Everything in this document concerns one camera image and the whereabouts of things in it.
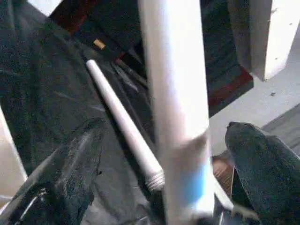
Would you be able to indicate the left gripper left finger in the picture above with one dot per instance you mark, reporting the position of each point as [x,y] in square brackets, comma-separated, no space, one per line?
[61,187]

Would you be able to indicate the black work mat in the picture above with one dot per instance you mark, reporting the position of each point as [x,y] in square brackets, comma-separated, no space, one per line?
[47,84]

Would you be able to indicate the white plastic table leg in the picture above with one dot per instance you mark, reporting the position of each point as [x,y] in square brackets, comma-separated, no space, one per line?
[178,84]
[122,112]

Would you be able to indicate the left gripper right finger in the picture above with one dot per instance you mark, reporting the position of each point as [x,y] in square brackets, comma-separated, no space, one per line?
[272,178]

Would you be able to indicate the brown wicker stool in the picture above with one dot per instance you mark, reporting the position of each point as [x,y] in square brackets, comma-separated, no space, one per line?
[222,173]

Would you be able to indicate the small tan tag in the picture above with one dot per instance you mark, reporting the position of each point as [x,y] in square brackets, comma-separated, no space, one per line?
[99,44]

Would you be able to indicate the white plastic table top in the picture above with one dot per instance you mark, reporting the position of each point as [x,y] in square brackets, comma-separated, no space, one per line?
[9,159]

